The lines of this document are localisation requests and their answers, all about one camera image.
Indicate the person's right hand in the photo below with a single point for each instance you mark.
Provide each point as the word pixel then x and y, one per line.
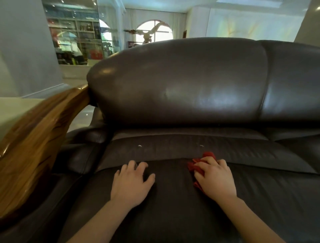
pixel 217 182

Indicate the person's left hand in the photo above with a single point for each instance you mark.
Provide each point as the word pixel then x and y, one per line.
pixel 127 187

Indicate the person's right thumb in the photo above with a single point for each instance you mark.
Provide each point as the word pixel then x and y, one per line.
pixel 200 167

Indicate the person's left thumb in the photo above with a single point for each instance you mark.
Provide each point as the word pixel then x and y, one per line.
pixel 149 180

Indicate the red cloth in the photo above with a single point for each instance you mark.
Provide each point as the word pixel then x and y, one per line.
pixel 209 155

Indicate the person's right forearm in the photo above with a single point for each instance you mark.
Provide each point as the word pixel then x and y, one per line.
pixel 250 222

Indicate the person's left forearm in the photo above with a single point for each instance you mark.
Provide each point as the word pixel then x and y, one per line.
pixel 100 225

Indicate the dark brown leather sofa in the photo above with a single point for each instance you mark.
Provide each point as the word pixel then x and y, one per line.
pixel 200 87

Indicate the wooden sofa armrest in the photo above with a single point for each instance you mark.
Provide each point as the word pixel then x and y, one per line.
pixel 30 150

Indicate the arched window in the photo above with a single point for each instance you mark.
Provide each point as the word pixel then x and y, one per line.
pixel 163 31

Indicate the eagle sculpture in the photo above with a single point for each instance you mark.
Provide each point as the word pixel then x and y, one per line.
pixel 147 33

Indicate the white sheer curtain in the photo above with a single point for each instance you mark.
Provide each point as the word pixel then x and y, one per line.
pixel 130 22

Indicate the glass display shelf cabinet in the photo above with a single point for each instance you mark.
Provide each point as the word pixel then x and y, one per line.
pixel 75 32

